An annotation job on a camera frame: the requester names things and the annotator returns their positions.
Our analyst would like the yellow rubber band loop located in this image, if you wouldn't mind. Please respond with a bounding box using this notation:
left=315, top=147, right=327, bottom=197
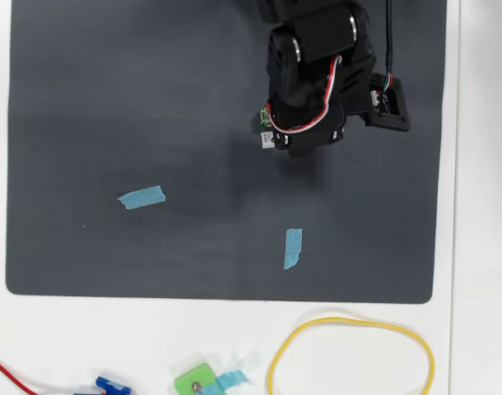
left=266, top=315, right=436, bottom=395

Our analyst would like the blue tape on green block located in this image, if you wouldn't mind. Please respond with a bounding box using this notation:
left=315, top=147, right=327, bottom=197
left=201, top=369, right=250, bottom=395

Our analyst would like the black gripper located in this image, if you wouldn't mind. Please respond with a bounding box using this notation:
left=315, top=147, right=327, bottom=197
left=269, top=97, right=346, bottom=159

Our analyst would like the white red servo cable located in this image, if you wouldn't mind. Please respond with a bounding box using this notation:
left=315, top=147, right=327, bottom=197
left=265, top=55, right=345, bottom=133

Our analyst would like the blue tape strip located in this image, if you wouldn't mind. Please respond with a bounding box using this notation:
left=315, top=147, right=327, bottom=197
left=282, top=228, right=304, bottom=272
left=117, top=184, right=167, bottom=211

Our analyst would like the black rubber mat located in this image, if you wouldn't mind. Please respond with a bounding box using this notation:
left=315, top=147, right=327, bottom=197
left=4, top=0, right=449, bottom=305

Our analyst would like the black camera cable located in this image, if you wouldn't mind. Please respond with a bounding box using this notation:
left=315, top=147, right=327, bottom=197
left=383, top=0, right=396, bottom=102

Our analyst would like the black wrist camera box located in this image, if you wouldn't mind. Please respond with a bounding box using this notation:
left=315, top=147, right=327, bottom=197
left=365, top=73, right=411, bottom=132

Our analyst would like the small green printed block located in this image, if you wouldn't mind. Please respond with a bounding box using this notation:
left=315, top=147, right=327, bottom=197
left=173, top=361, right=219, bottom=395

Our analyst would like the green battery holder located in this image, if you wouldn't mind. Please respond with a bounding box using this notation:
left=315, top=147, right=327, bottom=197
left=250, top=105, right=273, bottom=135

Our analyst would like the red wire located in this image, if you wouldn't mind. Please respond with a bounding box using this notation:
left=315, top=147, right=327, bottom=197
left=0, top=352, right=42, bottom=395

